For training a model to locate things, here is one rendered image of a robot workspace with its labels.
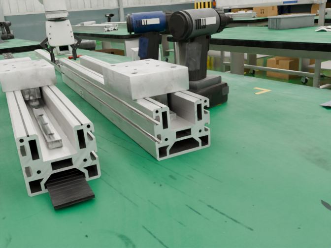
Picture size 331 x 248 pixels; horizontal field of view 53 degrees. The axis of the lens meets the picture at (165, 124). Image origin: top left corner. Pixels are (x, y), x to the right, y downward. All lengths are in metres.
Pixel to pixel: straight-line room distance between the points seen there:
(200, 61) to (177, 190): 0.38
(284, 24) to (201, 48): 2.18
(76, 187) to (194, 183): 0.16
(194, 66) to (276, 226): 0.45
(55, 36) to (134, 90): 0.90
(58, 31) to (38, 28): 11.10
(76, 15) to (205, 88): 12.22
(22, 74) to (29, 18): 11.72
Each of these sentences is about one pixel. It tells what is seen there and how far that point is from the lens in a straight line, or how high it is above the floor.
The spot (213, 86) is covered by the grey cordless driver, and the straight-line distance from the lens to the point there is 0.77.
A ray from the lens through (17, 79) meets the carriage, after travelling 0.77.
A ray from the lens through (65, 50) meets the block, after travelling 2.25.
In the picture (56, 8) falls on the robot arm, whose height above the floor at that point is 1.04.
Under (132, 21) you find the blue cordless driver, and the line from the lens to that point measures 1.00.
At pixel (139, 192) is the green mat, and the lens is 0.45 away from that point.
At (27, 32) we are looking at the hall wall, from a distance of 12.45.
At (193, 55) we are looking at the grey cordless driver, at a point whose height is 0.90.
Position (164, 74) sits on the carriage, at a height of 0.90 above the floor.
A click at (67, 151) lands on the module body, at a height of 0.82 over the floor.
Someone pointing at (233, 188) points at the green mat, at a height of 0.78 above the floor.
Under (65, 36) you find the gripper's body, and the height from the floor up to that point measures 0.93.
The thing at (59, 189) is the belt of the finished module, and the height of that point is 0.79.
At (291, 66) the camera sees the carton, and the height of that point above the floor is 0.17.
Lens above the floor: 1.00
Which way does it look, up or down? 19 degrees down
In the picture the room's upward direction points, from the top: 4 degrees counter-clockwise
